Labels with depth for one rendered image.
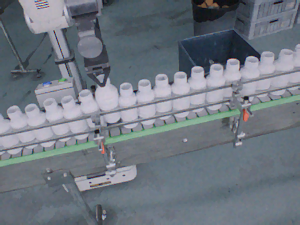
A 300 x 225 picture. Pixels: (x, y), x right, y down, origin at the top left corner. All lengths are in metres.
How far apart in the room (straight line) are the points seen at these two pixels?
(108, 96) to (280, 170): 1.54
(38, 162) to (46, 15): 0.67
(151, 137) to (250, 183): 1.17
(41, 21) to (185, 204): 1.39
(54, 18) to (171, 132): 0.76
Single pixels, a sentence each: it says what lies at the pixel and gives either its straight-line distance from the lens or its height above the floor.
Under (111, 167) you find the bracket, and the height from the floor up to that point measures 0.93.
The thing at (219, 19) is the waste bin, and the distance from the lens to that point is 2.52.
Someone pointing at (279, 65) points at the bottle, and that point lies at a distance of 0.94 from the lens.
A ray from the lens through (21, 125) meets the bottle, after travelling 0.85.
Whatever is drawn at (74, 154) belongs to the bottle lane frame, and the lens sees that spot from 0.90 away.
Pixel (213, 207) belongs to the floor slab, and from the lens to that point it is 1.83.
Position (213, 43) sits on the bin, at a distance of 1.47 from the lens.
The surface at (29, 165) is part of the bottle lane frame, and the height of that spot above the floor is 0.96.
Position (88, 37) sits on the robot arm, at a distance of 0.57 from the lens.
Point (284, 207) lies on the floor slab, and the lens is 1.93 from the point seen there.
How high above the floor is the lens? 1.66
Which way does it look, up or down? 39 degrees down
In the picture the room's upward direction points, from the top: 11 degrees counter-clockwise
